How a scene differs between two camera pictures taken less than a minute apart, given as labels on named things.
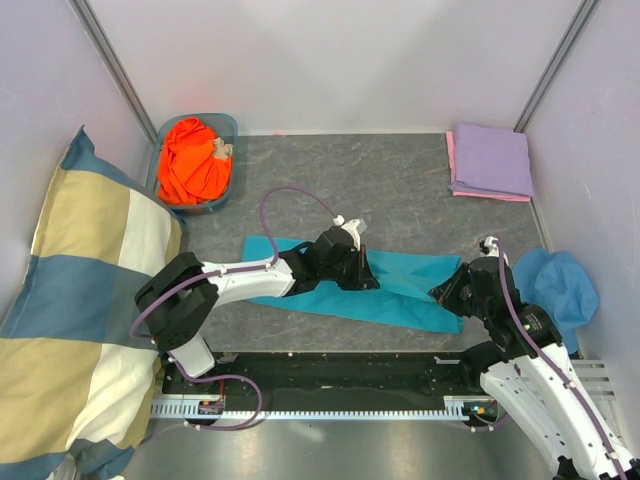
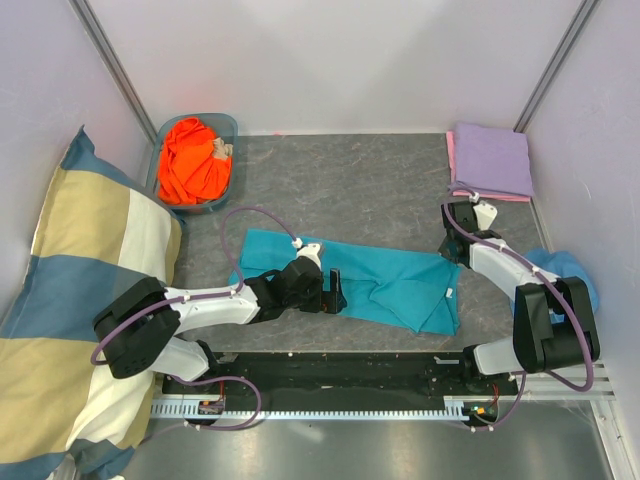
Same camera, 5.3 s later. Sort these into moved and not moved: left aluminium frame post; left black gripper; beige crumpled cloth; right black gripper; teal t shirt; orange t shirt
Moved: right black gripper; left black gripper
Not moved: teal t shirt; orange t shirt; beige crumpled cloth; left aluminium frame post
